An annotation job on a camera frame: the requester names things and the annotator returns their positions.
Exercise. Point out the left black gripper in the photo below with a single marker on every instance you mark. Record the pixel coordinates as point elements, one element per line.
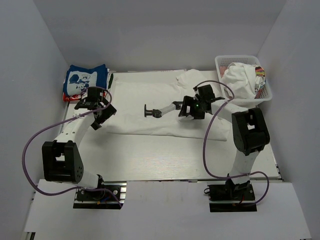
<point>108,112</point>

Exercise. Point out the white t-shirt with robot print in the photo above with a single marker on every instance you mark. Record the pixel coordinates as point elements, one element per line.
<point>144,103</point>

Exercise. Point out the blue folded Mickey t-shirt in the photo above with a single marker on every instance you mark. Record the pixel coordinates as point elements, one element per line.
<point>79,78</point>

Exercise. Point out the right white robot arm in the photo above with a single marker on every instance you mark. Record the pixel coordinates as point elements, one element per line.
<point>249,129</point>

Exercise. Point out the white plastic basket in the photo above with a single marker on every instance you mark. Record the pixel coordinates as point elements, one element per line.
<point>224,61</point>

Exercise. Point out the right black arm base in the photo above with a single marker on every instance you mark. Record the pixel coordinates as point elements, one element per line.
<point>223,201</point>

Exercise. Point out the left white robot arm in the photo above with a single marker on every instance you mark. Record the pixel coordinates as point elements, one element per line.
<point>62,161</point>

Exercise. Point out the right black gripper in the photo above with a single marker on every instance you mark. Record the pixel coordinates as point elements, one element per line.
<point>189,101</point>

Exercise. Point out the red folded t-shirt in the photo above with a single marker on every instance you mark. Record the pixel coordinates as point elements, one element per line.
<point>72,98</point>

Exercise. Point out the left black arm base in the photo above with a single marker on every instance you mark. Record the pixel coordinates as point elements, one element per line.
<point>112,197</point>

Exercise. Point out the white t-shirt with colourful print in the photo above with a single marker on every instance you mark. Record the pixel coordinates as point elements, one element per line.
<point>245,80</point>

